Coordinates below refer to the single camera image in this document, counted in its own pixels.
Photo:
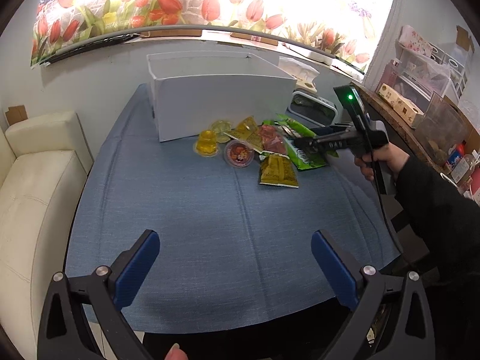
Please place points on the right hand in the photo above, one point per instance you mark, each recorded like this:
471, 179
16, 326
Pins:
390, 154

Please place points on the wooden side shelf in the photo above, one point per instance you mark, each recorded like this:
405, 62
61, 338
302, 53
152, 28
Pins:
402, 135

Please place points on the red jelly cup printed lid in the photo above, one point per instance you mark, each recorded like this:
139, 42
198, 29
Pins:
238, 154

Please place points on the red snack packet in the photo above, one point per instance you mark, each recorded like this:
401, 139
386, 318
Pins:
272, 140

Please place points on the cardboard box on sill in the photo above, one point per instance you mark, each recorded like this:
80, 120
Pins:
255, 38

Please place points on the green snack bag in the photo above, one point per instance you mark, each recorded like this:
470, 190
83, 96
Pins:
296, 136

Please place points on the blue tablecloth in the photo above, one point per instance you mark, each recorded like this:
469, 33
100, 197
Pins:
233, 252

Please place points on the black sleeved right forearm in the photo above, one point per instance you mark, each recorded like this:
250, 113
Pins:
447, 222

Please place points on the pale green jelly cup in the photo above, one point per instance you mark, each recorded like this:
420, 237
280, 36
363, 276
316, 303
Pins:
220, 127

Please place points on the orange jelly cup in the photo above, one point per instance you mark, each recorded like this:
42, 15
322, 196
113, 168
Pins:
206, 144

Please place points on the tulip pattern curtain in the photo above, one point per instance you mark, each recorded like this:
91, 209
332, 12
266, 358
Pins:
347, 29

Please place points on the cream leather sofa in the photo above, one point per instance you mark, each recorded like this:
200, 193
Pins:
45, 161

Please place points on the small cardboard boxes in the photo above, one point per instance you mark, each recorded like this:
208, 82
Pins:
411, 114

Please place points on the olive yellow snack packet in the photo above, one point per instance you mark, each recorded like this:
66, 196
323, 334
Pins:
277, 170

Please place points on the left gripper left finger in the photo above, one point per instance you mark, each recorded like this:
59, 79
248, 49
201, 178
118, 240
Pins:
64, 331

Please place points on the grey framed speaker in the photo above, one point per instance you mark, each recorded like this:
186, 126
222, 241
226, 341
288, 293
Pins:
314, 109

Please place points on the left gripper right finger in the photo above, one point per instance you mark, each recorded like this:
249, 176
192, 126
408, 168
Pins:
390, 315

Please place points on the cream tissue box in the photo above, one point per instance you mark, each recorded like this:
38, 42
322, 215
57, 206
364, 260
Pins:
303, 73

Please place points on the white drawer organizer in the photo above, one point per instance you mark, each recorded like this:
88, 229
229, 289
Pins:
420, 70

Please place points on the left hand fingertip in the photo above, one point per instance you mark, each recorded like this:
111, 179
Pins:
176, 353

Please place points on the white storage box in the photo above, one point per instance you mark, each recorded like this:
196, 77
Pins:
189, 90

